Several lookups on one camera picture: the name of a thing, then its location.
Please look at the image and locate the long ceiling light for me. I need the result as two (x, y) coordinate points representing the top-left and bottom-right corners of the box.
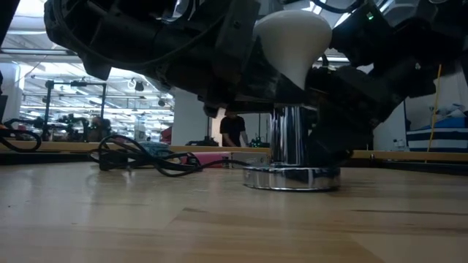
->
(317, 55), (352, 63)

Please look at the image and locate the white reflector lightbulb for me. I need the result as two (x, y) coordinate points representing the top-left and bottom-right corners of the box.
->
(253, 9), (333, 91)

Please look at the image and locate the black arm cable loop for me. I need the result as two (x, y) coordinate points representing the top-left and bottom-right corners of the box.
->
(0, 127), (42, 153)

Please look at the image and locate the blue object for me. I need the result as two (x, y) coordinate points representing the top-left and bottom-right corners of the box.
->
(405, 116), (468, 153)

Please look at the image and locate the yellow cable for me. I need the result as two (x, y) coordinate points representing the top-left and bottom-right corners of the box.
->
(425, 64), (443, 164)

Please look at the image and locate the light wood desk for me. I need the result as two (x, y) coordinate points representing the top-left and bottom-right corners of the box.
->
(0, 140), (468, 164)

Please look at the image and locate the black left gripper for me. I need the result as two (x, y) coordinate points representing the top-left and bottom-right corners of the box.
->
(146, 0), (312, 118)

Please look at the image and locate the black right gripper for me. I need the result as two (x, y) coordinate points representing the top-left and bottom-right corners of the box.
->
(309, 0), (439, 167)

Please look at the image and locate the black robot workstation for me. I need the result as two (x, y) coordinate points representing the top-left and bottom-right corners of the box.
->
(3, 79), (110, 143)

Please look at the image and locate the person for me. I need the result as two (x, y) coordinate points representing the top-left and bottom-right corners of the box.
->
(219, 111), (250, 148)

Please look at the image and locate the black lamp power cord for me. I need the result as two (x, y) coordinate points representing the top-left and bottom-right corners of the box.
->
(88, 134), (253, 178)

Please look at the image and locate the chrome lamp base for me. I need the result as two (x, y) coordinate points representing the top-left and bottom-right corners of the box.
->
(242, 103), (341, 193)

